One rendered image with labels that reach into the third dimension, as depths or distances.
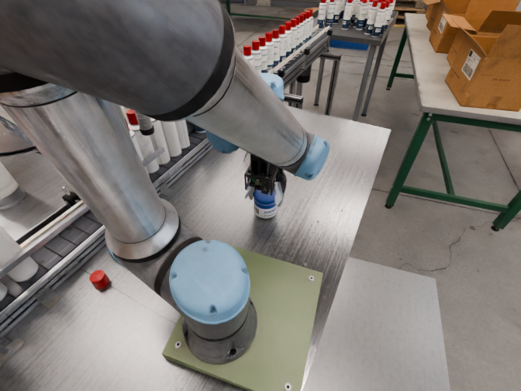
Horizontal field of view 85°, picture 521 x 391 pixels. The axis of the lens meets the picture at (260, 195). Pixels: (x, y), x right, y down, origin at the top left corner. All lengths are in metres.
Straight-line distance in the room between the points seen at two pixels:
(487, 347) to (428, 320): 1.11
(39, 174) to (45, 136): 0.82
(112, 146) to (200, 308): 0.24
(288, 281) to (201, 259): 0.29
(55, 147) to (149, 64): 0.18
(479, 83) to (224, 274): 1.59
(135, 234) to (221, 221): 0.43
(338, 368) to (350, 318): 0.11
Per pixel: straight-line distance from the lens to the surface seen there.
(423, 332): 0.76
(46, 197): 1.04
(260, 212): 0.82
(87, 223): 0.89
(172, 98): 0.19
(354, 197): 0.95
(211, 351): 0.59
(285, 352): 0.64
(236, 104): 0.25
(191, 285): 0.44
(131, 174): 0.37
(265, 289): 0.68
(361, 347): 0.69
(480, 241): 2.30
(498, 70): 1.81
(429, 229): 2.20
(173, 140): 0.99
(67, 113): 0.31
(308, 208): 0.88
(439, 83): 2.08
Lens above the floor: 1.46
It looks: 44 degrees down
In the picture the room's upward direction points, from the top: straight up
